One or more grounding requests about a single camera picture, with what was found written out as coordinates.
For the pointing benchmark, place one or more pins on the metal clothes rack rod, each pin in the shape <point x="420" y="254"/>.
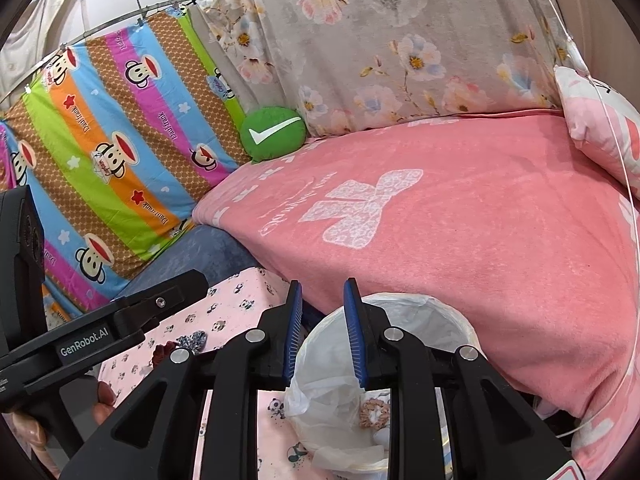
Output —
<point x="150" y="8"/>

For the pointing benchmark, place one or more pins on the grey floral blanket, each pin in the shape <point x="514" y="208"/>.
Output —
<point x="400" y="35"/>

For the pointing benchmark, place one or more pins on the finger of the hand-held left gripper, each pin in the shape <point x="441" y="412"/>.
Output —
<point x="165" y="300"/>

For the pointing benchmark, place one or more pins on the trash bin with white bag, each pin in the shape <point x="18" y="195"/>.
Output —
<point x="330" y="350"/>

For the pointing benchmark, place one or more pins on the blue sofa seat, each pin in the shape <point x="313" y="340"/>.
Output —
<point x="210" y="250"/>

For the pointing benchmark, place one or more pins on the light blue sock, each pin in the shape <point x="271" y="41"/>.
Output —
<point x="380" y="437"/>

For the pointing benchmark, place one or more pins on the black-and-white leopard scrunchie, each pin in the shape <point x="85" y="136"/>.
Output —
<point x="192" y="341"/>

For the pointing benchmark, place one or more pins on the beige scrunchie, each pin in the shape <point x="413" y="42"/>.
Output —
<point x="372" y="410"/>

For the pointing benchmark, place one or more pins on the pink pillow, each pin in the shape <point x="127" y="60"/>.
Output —
<point x="595" y="120"/>

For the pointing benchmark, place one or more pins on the pink panda-print tablecloth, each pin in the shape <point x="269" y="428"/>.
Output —
<point x="235" y="305"/>

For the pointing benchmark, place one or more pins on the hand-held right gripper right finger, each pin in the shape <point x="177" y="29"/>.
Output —
<point x="356" y="340"/>

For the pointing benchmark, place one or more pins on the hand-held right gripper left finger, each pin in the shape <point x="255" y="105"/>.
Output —
<point x="292" y="340"/>

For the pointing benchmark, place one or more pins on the white hanging garment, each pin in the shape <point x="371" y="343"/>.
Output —
<point x="35" y="35"/>

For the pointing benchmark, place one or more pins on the pink blanket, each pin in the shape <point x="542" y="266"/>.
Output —
<point x="475" y="235"/>

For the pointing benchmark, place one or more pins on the person's left hand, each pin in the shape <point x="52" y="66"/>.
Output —
<point x="104" y="400"/>

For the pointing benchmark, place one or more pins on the green round check-mark cushion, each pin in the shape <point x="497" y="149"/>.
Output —
<point x="280" y="150"/>

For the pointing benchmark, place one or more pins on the dark red scrunchie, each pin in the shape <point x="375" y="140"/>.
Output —
<point x="162" y="352"/>

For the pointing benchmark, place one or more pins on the striped monkey-print quilt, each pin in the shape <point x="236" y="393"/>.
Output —
<point x="125" y="125"/>

